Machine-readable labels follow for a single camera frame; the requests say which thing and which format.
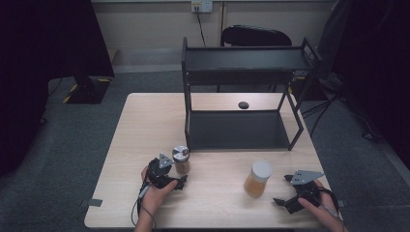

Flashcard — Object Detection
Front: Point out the black chair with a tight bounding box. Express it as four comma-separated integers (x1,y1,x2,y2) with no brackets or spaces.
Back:
216,24,293,94

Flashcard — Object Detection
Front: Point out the black metal two-tier rack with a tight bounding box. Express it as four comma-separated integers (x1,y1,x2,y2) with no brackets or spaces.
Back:
181,36,324,153

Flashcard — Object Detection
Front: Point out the glass jar with silver lid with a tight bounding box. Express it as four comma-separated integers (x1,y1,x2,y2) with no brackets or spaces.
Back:
171,145,191,175

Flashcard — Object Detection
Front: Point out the person's left hand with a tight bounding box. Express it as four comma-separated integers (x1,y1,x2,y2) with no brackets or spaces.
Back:
140,165,179,218

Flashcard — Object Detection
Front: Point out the hand-held gripper cable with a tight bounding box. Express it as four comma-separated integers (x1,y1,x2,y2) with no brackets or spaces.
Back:
131,182,158,230
317,186,344,223

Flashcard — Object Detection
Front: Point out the dark curtain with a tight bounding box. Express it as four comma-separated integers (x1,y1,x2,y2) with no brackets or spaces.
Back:
332,0,410,162
0,0,116,178

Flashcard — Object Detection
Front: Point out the right hand-held gripper cable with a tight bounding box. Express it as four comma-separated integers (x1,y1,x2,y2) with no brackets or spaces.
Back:
317,186,344,223

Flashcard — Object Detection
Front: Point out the white wall outlet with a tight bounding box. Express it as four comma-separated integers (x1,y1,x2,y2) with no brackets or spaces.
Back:
190,0,214,14

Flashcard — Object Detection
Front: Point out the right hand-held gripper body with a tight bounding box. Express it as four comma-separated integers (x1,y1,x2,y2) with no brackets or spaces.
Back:
284,169,325,216

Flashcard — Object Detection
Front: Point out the person's right hand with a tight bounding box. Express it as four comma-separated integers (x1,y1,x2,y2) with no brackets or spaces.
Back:
297,179,344,230

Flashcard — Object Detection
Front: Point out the black outlet cable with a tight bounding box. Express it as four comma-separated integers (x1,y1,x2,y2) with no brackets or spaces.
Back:
194,9,208,48

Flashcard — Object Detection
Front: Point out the glass jar with white lid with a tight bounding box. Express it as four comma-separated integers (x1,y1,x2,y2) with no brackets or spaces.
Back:
243,160,273,198

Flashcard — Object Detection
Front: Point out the black stand base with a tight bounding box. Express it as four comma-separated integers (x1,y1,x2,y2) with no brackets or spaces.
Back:
62,75,112,105

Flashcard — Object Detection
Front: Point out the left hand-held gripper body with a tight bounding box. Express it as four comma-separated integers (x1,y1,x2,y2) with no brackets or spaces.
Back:
146,152,179,190

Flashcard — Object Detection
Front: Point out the left hand-held gripper cable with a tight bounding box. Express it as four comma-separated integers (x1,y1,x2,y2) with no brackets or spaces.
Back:
131,182,158,230

